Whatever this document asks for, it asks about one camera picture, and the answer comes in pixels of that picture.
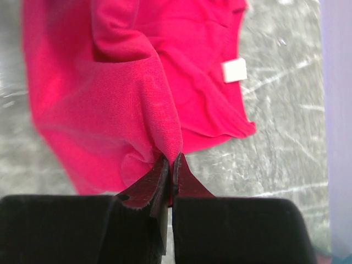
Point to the pink t shirt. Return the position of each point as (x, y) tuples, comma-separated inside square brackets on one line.
[(115, 84)]

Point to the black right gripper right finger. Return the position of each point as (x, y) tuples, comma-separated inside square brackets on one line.
[(210, 229)]

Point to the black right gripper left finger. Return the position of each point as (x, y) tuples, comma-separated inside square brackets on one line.
[(130, 227)]

